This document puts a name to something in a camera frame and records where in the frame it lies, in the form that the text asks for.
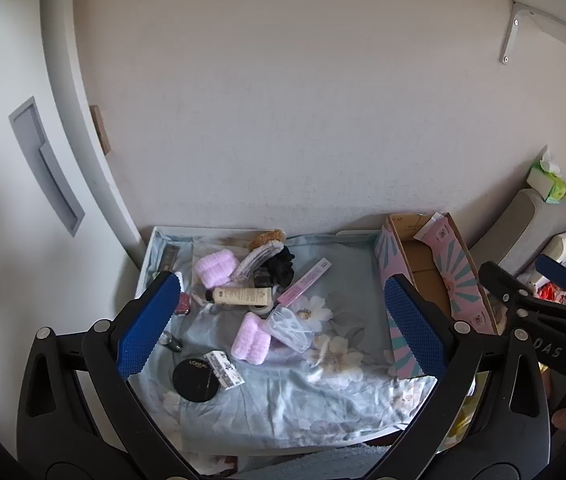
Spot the green tissue box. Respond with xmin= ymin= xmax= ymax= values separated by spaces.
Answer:
xmin=527 ymin=145 xmax=566 ymax=205

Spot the black round compact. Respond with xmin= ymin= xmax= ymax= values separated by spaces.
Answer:
xmin=172 ymin=355 xmax=221 ymax=403

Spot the red packet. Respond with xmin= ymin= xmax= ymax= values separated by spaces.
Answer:
xmin=538 ymin=282 xmax=566 ymax=303

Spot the grey recessed door handle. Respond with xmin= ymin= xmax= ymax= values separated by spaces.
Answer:
xmin=8 ymin=96 xmax=85 ymax=238

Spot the white patterned small box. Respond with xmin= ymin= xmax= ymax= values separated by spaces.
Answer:
xmin=204 ymin=351 xmax=244 ymax=391

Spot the long pink box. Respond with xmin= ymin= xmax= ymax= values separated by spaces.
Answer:
xmin=277 ymin=257 xmax=333 ymax=306

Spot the grey pillow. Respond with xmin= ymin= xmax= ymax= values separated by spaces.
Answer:
xmin=468 ymin=189 xmax=566 ymax=276

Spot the pink fluffy wristband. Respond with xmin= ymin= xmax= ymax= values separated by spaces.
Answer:
xmin=194 ymin=251 xmax=240 ymax=288
xmin=231 ymin=312 xmax=276 ymax=363

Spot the pink patterned cardboard box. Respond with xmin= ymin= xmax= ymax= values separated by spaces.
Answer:
xmin=374 ymin=212 xmax=501 ymax=381

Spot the cream lotion tube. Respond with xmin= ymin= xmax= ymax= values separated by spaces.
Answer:
xmin=205 ymin=286 xmax=275 ymax=307

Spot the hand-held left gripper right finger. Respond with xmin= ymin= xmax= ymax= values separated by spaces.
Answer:
xmin=363 ymin=274 xmax=551 ymax=480

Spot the clear plastic bag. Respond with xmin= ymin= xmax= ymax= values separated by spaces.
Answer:
xmin=265 ymin=305 xmax=316 ymax=353

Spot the white tray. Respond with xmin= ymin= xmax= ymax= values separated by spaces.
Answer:
xmin=133 ymin=225 xmax=438 ymax=461
xmin=140 ymin=227 xmax=438 ymax=456

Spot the wooden wall block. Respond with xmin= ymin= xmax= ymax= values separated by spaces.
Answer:
xmin=90 ymin=105 xmax=112 ymax=155

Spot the yellow packet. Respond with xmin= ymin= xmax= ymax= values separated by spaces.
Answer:
xmin=443 ymin=380 xmax=488 ymax=453

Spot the brown fuzzy hair accessory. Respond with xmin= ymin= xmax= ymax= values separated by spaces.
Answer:
xmin=249 ymin=229 xmax=287 ymax=251

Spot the black scrunchie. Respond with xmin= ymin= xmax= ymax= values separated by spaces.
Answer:
xmin=263 ymin=245 xmax=296 ymax=286

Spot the grey lipstick tube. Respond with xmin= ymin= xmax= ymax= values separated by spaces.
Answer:
xmin=159 ymin=331 xmax=184 ymax=353

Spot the white shelf bracket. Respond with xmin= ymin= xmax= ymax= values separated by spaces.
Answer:
xmin=500 ymin=2 xmax=566 ymax=65

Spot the white fluffy headband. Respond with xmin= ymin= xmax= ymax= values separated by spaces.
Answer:
xmin=233 ymin=241 xmax=286 ymax=283

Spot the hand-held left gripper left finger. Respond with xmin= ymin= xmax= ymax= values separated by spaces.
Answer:
xmin=16 ymin=270 xmax=199 ymax=480

